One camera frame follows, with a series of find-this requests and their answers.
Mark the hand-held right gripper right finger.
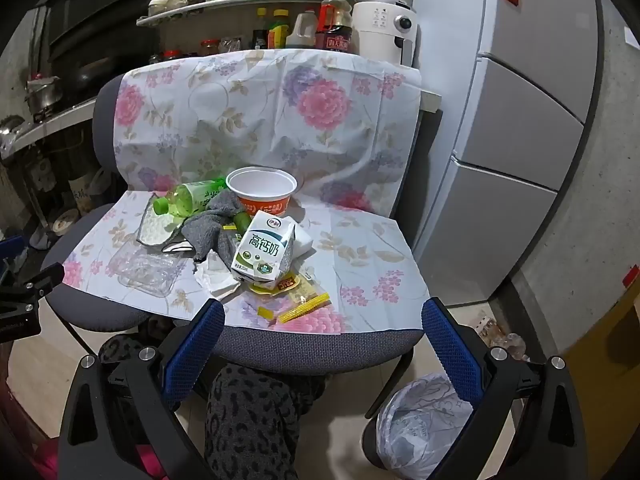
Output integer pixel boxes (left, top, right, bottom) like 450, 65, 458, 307
421, 297, 588, 480

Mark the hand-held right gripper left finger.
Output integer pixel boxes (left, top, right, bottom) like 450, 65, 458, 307
59, 299, 227, 480

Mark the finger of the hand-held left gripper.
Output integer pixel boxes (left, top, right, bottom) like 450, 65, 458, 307
0, 262, 66, 307

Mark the white tissue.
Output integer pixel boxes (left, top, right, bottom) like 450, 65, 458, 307
192, 250, 241, 301

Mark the clear plastic tray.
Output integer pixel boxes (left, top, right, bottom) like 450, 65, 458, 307
106, 246, 185, 297

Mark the orange and yellow snack packet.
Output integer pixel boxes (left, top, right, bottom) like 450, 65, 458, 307
248, 270, 301, 295

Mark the yellow striped wrapper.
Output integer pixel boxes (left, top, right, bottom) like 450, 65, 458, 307
277, 292, 332, 323

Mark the white and green milk carton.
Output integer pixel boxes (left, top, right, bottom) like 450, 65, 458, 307
231, 210, 298, 283

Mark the grey knitted cloth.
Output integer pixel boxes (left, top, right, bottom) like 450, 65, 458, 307
181, 192, 251, 263

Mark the black trash bin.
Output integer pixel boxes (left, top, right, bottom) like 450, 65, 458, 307
361, 372, 476, 468

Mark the white patterned pouch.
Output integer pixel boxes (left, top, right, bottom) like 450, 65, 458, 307
136, 203, 193, 253

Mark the green plastic bottle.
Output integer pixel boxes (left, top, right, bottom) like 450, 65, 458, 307
152, 176, 228, 218

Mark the clear plastic floor clutter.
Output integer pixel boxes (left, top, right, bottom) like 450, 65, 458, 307
472, 310, 530, 361

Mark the white bin liner bag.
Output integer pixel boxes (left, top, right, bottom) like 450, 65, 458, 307
376, 372, 473, 466

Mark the person's right leg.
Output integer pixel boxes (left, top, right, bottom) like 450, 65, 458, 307
202, 365, 326, 480

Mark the grey office chair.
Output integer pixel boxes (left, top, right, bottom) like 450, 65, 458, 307
42, 67, 426, 376

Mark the white plastic bag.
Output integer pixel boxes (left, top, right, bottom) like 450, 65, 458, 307
75, 165, 113, 211

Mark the pink garment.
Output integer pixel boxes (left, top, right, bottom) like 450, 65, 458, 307
30, 437, 166, 480

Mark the yellow cabinet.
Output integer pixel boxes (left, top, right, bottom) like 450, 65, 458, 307
560, 285, 640, 436

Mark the orange and white paper bowl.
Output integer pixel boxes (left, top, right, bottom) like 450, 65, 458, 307
226, 166, 299, 217

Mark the steel cooking pot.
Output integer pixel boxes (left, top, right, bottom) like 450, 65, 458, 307
26, 76, 63, 113

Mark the black wok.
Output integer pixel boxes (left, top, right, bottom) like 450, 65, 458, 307
70, 57, 118, 91

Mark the grey refrigerator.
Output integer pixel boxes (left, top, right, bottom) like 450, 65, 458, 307
412, 0, 613, 306

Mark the floral printed cloth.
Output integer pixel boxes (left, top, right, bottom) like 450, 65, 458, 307
62, 50, 432, 336

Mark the black range hood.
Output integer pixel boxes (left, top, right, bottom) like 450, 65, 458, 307
37, 0, 166, 61

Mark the dark bottle with yellow cap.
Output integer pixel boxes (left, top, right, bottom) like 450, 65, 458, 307
252, 7, 270, 50

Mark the green-label bottle with yellow cap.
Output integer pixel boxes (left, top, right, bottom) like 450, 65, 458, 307
268, 9, 291, 50

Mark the white plastic jug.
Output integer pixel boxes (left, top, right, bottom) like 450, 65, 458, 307
285, 10, 318, 50

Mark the white kitchen appliance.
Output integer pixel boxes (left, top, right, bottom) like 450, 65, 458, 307
352, 0, 418, 68

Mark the white two-tier corner shelf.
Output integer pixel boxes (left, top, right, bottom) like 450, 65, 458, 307
136, 0, 351, 27

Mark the large dark oil bottle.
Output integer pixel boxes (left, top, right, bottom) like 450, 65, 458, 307
315, 0, 353, 51

